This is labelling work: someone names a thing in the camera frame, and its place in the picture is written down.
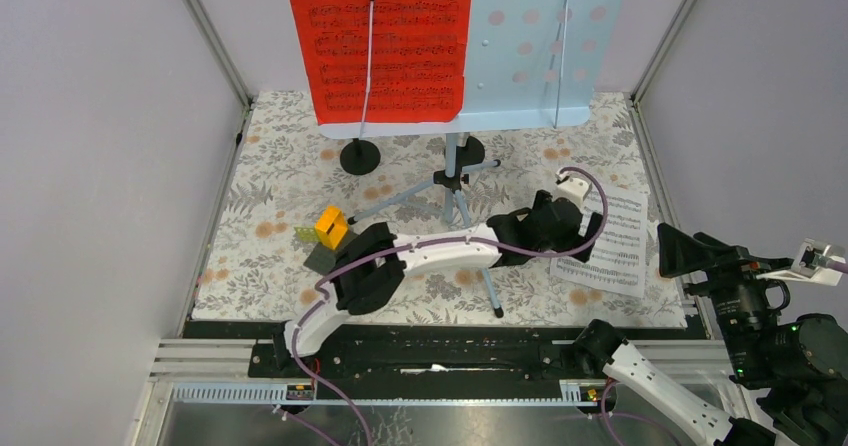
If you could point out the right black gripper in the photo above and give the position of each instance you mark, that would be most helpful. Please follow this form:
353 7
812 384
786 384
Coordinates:
678 250

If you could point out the white sheet music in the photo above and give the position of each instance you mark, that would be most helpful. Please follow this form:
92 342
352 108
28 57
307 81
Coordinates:
618 261

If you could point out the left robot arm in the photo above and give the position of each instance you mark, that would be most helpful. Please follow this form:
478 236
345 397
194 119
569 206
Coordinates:
371 268

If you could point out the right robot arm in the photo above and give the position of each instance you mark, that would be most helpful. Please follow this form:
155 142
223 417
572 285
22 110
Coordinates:
802 364

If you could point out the light blue music stand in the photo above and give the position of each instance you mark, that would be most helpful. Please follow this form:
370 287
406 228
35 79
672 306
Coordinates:
530 64

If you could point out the red sheet music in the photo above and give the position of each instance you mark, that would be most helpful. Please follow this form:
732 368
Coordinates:
384 61

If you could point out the orange toy block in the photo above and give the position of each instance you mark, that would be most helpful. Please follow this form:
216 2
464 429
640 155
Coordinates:
331 227

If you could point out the dark grey building baseplate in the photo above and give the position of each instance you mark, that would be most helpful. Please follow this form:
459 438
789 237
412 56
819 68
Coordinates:
322 259

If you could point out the yellow-green transparent piece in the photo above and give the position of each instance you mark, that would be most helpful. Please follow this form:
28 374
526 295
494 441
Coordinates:
306 234

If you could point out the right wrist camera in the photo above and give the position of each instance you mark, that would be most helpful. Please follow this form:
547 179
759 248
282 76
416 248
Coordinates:
817 262

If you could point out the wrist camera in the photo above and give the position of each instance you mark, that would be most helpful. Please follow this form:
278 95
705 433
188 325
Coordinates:
817 262
573 188

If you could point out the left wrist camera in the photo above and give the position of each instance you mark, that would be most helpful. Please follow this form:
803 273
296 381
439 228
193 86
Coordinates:
573 188

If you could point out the grey cable duct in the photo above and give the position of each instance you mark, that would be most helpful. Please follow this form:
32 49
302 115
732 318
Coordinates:
301 394

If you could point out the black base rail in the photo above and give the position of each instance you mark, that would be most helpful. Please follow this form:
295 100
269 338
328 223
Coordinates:
416 358

